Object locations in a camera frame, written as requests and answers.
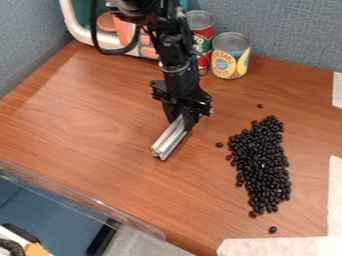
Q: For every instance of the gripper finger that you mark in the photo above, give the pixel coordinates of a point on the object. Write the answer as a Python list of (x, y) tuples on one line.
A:
[(168, 111), (190, 119)]

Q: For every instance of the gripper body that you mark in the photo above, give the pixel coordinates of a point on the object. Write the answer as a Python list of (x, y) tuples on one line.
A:
[(180, 87)]

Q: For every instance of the silver metal bar tool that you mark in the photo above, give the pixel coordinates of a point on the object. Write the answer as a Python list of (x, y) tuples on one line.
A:
[(170, 138)]

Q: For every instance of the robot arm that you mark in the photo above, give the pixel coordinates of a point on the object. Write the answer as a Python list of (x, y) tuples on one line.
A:
[(171, 31)]

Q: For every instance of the pile of black bits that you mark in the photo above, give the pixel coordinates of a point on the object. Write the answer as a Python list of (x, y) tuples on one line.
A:
[(262, 165)]

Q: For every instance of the red can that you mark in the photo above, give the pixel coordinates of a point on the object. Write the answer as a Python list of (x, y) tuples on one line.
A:
[(202, 33)]

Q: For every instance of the blue and yellow can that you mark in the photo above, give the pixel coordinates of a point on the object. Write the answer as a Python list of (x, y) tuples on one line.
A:
[(230, 56)]

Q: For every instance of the toy microwave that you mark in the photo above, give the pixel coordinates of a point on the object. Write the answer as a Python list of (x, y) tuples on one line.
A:
[(113, 28)]

